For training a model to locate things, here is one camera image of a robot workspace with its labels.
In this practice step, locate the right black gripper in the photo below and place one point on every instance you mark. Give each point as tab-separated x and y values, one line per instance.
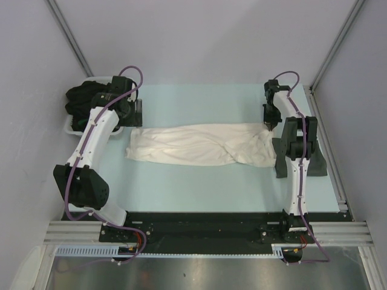
271	122

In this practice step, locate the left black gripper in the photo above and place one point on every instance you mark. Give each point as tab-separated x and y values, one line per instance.
135	119

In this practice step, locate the white floral t-shirt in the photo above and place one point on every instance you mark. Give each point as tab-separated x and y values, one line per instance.
204	145

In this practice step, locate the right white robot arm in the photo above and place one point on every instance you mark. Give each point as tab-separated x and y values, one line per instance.
295	146

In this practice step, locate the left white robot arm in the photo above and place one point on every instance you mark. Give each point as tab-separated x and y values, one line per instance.
79	181

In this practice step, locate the black t-shirt pile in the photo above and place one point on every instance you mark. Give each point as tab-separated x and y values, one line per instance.
79	102

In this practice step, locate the folded dark grey t-shirt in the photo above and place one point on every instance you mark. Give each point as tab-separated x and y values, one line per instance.
317	166

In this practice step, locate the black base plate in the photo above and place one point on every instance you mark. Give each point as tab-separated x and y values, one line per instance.
207	233

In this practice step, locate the white slotted cable duct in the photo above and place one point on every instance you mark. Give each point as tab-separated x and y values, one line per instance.
124	252

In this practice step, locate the aluminium frame rail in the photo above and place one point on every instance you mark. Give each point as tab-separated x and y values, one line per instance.
332	234

